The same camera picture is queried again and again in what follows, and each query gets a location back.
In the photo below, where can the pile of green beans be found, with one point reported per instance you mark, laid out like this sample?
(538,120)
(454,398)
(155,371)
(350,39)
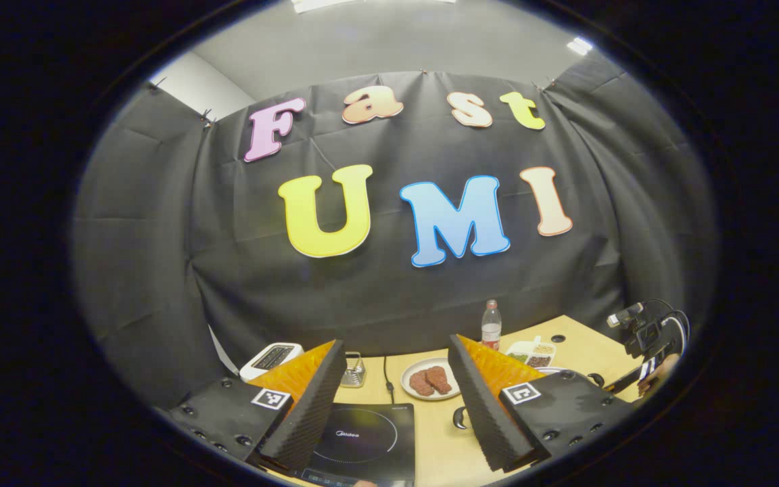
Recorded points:
(518,356)

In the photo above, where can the pile of dark red beans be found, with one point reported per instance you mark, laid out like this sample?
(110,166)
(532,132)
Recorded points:
(539,361)

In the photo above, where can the white divided dish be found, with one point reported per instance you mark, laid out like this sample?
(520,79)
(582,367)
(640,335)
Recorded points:
(531,341)

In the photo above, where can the brown meat piece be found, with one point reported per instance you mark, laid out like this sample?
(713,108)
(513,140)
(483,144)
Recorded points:
(438,379)
(420,383)

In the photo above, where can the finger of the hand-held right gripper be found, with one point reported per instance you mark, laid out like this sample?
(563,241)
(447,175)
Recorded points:
(623,384)

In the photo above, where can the small ceiling light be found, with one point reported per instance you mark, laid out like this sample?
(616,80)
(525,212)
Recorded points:
(579,46)

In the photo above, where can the black induction cooktop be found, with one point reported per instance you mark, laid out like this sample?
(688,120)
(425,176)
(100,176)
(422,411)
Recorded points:
(376,439)

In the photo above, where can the clear plastic water bottle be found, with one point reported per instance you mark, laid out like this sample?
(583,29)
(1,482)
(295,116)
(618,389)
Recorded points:
(491,328)

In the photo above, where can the black backdrop cloth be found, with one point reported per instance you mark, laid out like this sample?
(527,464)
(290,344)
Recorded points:
(396,284)

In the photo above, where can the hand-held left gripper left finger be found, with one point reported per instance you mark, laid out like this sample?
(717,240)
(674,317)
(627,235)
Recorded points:
(312,406)

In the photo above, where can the white round plate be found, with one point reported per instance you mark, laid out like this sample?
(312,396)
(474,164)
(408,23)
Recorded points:
(457,379)

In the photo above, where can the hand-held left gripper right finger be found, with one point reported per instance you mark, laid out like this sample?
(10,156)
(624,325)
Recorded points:
(481,406)

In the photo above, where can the large ceiling light panel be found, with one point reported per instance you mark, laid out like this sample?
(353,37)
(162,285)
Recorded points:
(362,4)

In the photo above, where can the pile of yellow beans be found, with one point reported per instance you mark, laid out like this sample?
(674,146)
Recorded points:
(543,349)

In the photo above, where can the white toaster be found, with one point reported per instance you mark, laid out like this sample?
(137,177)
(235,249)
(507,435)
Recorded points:
(261,365)

